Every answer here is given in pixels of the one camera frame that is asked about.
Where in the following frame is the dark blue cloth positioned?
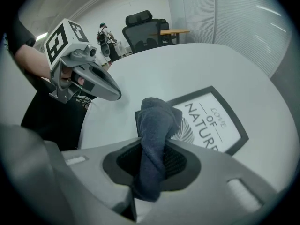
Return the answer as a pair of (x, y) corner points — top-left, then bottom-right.
(131, 97), (183, 203)

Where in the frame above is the black mesh office chair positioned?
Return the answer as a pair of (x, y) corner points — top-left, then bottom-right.
(121, 10), (173, 54)

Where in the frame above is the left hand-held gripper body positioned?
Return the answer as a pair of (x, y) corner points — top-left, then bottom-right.
(44, 18), (98, 105)

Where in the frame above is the yellow round side table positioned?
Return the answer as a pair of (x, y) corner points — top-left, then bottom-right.
(149, 29), (191, 45)

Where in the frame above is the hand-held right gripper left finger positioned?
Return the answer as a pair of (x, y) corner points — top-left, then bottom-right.
(60, 136), (143, 211)

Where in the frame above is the white table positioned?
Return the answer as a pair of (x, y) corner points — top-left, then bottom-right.
(78, 43), (293, 192)

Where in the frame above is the person's black printed t-shirt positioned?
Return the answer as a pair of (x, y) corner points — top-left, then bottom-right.
(7, 15), (97, 151)

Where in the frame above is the black framed text picture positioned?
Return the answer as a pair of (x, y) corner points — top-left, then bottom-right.
(135, 85), (249, 156)

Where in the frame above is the person's left hand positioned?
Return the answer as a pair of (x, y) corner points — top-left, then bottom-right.
(60, 66), (86, 86)

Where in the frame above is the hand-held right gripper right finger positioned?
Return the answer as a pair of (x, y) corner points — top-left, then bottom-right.
(135, 138), (282, 225)

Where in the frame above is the person's left forearm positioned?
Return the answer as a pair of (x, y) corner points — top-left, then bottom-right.
(14, 43), (52, 81)

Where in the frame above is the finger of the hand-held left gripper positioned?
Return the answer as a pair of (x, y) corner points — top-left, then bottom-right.
(76, 68), (122, 102)
(80, 61), (122, 95)

